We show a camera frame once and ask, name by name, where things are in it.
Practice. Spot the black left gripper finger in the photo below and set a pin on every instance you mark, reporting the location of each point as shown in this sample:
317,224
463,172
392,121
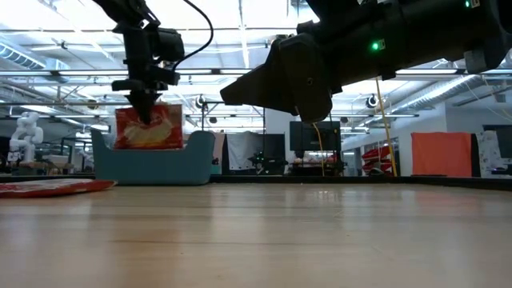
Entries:
149,102
139,102

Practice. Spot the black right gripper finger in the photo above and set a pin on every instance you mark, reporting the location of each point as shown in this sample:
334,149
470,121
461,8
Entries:
264,92

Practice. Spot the red Orville popcorn bag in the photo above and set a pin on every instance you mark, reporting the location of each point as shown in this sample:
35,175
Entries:
160,132
52,188

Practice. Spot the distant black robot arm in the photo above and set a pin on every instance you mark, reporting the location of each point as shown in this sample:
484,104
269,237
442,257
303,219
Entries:
266,162

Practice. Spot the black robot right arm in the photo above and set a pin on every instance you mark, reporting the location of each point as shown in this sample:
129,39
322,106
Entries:
448,32

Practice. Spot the white round pillar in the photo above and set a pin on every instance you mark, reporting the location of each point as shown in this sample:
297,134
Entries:
276,124

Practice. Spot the black upright panel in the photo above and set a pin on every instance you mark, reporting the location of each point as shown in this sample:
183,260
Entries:
276,144

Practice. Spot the white fabric panel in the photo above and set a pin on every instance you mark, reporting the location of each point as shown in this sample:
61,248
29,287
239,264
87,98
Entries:
244,148

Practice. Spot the teal plastic basket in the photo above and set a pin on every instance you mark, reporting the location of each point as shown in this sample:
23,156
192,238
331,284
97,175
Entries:
156,168

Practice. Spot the distant dark equipment table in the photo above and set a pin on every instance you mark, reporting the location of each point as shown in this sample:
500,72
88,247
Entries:
316,168

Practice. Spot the distant cluttered lab bench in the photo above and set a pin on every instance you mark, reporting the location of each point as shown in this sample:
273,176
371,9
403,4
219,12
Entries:
64,160

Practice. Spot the red stacked bins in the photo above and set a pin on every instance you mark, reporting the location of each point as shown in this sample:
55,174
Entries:
376,154

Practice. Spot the orange fabric panel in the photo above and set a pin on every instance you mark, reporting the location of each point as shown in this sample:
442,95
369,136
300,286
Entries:
440,154

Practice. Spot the white patterned board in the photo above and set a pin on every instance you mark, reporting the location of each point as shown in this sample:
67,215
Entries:
486,152

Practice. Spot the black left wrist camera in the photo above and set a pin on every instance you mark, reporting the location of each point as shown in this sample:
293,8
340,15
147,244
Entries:
170,76

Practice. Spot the black tall stand frame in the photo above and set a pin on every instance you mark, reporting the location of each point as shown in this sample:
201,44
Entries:
212,102

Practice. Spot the silver ceiling duct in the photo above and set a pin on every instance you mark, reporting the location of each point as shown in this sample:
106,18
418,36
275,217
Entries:
460,90

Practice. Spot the black table frame rail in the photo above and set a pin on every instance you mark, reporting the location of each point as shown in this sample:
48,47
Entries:
432,180

